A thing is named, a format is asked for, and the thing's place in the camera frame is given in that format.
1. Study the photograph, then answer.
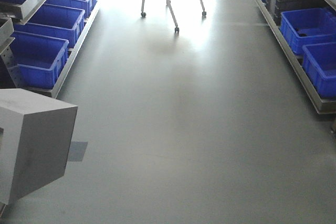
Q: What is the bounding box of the gray square hollow base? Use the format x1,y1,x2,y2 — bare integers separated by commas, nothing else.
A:
1,89,78,205

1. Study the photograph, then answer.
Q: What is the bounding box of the blue bin right row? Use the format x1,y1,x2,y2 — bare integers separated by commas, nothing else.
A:
302,42,335,99
280,8,335,56

